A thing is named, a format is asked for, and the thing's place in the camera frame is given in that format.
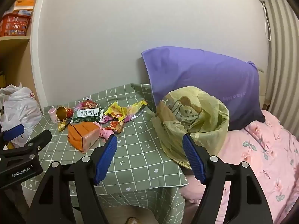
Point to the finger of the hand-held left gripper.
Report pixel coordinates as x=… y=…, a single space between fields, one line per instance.
x=14 y=131
x=39 y=140

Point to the small pink cup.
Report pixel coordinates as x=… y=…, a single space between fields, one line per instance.
x=52 y=115

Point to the purple pillow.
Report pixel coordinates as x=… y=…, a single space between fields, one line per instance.
x=205 y=81

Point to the pink floral blanket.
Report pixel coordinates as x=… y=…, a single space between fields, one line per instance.
x=264 y=158

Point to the red yellow snack wrapper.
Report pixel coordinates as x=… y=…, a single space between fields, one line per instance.
x=115 y=126

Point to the gold metal cup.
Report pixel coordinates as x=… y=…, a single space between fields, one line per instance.
x=63 y=113

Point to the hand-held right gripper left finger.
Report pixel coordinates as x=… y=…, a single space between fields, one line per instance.
x=106 y=161

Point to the wooden shelf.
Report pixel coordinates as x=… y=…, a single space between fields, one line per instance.
x=14 y=51

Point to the yellow foil-lined snack wrapper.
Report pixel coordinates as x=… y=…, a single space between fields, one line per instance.
x=137 y=108

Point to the green checkered tablecloth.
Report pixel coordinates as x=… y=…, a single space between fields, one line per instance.
x=140 y=149

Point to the small pink toy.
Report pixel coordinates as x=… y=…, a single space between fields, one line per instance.
x=106 y=134

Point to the red plastic basket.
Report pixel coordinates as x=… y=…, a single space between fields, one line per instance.
x=15 y=25

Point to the white plastic bag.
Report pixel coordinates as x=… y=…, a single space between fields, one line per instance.
x=18 y=112

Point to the orange box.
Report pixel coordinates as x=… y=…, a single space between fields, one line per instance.
x=23 y=4

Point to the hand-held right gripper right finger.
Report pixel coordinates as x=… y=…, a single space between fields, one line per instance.
x=193 y=161

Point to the red cookie snack packet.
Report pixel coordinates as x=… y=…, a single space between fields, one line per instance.
x=90 y=103

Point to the orange bread bag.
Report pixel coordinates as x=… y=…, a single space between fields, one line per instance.
x=83 y=136

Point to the green drink carton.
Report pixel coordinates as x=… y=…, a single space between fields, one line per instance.
x=87 y=115

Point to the yellow plastic bin bag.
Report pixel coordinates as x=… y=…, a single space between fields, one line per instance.
x=205 y=121

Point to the gold candy wrapper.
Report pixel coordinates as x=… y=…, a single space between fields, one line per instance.
x=62 y=126

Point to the pink candy wrapper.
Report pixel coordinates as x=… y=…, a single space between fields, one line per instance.
x=105 y=119

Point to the striped beige curtain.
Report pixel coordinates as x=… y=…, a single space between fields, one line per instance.
x=282 y=63

